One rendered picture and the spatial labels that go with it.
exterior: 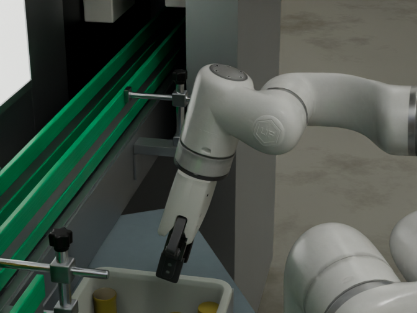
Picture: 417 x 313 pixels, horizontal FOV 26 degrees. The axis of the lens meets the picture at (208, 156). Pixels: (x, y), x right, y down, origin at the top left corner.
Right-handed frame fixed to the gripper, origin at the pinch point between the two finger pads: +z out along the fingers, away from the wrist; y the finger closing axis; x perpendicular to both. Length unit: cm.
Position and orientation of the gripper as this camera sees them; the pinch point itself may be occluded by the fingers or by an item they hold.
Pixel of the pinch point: (174, 258)
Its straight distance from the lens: 126.4
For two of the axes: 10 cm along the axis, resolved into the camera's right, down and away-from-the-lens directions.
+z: -2.5, 8.6, 4.4
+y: -2.2, 4.0, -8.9
